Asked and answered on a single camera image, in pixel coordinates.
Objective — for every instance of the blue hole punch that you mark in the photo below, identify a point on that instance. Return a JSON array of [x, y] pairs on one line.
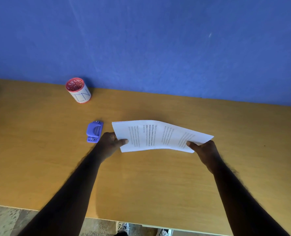
[[94, 131]]

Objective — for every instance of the person's left forearm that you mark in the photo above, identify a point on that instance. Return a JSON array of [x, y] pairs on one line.
[[69, 199]]

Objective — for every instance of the person's right white shoe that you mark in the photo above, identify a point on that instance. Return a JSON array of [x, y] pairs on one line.
[[164, 232]]

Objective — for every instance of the person's right hand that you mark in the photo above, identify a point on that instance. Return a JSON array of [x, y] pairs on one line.
[[207, 153]]

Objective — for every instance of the person's left white shoe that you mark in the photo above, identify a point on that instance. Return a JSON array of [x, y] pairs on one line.
[[122, 227]]

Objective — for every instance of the person's right forearm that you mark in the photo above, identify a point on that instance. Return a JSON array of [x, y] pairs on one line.
[[244, 206]]

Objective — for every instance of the white printed paper sheet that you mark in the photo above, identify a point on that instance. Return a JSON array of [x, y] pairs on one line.
[[157, 135]]

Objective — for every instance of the person's white shoe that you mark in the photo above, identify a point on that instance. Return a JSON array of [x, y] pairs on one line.
[[164, 232], [122, 227]]

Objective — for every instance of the red cup with white label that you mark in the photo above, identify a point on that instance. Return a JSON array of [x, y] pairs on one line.
[[80, 93]]

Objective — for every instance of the person's left hand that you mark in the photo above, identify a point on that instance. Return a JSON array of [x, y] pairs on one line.
[[107, 146]]

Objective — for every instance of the person's left black trouser leg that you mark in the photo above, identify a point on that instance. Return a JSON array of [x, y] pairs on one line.
[[121, 234]]

